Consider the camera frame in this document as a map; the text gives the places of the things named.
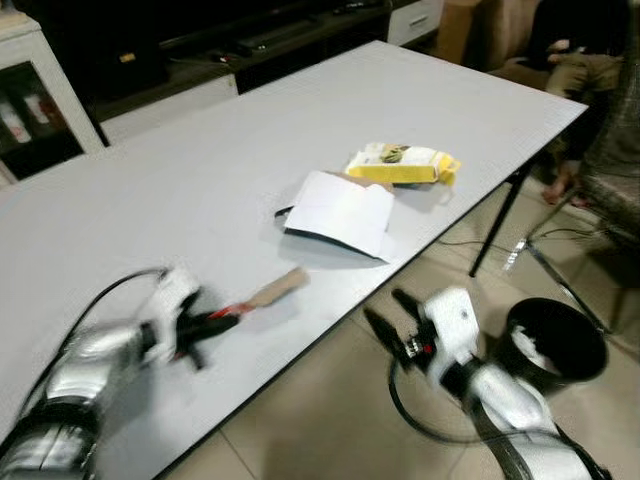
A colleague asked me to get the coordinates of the black round rubbish bin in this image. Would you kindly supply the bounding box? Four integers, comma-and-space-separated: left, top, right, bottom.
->
496, 297, 610, 397

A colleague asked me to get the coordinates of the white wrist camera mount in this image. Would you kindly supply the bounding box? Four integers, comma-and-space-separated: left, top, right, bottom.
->
146, 267, 202, 359
418, 286, 485, 367

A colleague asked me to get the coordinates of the yellow and white snack bag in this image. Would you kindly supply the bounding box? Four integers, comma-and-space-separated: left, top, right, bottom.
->
344, 141, 462, 188

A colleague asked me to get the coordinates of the woven chair with metal frame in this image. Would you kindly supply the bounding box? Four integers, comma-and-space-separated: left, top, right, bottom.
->
503, 0, 640, 333

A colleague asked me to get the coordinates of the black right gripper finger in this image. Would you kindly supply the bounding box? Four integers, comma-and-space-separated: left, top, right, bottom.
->
391, 288, 429, 323
363, 306, 411, 353

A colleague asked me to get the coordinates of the dark low tv bench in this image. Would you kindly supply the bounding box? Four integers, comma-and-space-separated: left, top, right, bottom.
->
15, 0, 393, 147

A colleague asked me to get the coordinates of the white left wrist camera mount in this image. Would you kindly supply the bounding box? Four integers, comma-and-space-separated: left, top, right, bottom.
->
146, 267, 202, 359

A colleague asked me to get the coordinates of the white folded paper box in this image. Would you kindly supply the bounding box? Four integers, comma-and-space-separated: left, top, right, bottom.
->
273, 169, 397, 264

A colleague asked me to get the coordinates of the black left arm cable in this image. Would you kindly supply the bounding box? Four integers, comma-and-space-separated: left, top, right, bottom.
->
55, 266, 171, 366

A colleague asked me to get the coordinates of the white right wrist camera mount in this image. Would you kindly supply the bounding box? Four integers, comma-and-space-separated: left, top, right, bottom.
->
418, 286, 485, 367

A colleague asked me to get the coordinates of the thin black floor cable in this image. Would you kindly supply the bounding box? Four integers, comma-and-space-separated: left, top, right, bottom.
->
434, 222, 606, 257

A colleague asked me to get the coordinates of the white glass door cabinet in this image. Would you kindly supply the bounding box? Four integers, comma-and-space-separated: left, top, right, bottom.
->
0, 8, 107, 187

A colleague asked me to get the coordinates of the seated person in dark clothes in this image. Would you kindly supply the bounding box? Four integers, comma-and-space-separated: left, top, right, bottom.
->
488, 0, 633, 207

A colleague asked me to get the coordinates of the white crumpled paper trash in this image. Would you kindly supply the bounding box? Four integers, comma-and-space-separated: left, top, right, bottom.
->
517, 333, 554, 371

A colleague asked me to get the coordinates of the white drawer unit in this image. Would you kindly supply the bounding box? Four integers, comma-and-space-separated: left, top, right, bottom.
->
384, 0, 447, 48

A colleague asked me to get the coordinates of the black metal table leg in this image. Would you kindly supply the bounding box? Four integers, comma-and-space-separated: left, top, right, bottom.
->
469, 163, 534, 279

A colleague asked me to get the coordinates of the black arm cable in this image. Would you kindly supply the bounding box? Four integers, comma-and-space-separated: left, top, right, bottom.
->
386, 352, 501, 447
55, 266, 171, 366

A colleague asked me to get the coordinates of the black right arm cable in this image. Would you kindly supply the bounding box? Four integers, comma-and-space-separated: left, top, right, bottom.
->
386, 352, 501, 447

